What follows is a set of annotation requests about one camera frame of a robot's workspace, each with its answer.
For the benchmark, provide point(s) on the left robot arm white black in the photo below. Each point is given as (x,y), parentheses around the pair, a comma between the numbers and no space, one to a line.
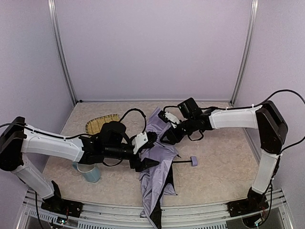
(18,139)

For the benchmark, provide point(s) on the woven bamboo tray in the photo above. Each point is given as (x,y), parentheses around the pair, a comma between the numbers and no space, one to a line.
(94,126)

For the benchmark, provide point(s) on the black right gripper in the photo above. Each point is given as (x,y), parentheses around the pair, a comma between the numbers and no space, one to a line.
(175,130)

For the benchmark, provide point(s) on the aluminium corner post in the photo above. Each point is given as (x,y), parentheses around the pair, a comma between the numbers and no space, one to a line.
(246,51)
(60,50)

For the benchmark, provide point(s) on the aluminium front rail frame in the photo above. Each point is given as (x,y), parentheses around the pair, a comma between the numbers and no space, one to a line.
(271,213)

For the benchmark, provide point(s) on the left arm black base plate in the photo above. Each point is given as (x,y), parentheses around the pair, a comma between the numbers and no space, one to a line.
(64,207)

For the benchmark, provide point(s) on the right aluminium corner post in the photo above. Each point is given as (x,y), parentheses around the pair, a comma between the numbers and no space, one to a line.
(246,51)

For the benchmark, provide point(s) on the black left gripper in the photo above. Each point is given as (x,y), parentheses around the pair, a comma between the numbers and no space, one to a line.
(137,159)

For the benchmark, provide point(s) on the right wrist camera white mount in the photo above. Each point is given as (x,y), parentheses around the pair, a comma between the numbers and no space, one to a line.
(168,117)

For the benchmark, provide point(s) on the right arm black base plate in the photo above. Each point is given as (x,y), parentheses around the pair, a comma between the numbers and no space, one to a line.
(244,206)

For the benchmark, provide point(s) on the light blue plastic pitcher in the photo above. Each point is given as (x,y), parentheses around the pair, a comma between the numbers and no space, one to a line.
(91,173)

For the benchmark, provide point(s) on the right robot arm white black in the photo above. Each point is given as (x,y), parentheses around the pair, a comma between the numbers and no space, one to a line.
(266,118)

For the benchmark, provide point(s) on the left aluminium corner post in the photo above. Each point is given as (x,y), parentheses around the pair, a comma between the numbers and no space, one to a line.
(60,50)

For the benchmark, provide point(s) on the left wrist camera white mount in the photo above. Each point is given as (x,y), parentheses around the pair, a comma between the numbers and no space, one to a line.
(144,140)

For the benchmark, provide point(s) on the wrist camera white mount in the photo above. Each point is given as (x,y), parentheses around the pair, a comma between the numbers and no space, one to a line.
(144,140)
(168,117)

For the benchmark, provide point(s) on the lilac folding umbrella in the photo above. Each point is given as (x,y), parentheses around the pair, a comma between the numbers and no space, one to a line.
(157,181)

